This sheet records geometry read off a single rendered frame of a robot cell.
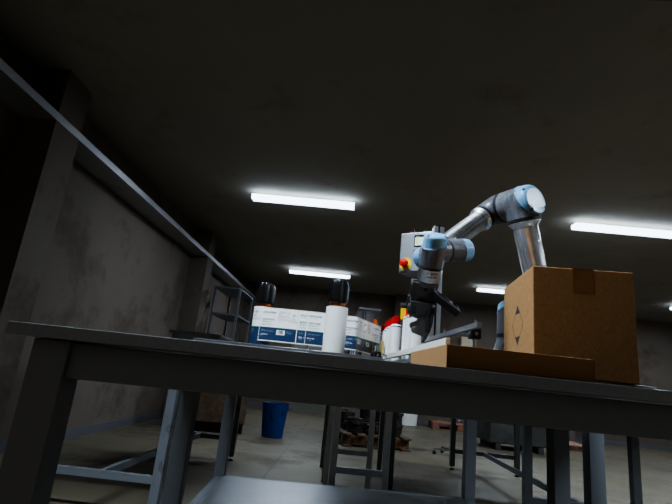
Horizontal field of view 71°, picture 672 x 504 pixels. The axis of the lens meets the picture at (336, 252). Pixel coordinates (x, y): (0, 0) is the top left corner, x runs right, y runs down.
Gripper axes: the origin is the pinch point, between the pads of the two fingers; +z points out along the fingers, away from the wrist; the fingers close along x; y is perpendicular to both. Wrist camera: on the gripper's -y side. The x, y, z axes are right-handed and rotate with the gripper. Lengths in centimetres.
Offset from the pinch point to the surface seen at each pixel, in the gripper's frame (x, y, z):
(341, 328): -27.0, 26.1, 11.6
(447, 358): 69, 13, -28
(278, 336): -45, 52, 27
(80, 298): -269, 258, 118
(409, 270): -60, -3, -5
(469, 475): -77, -58, 114
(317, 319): -49, 36, 18
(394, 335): -46, 2, 21
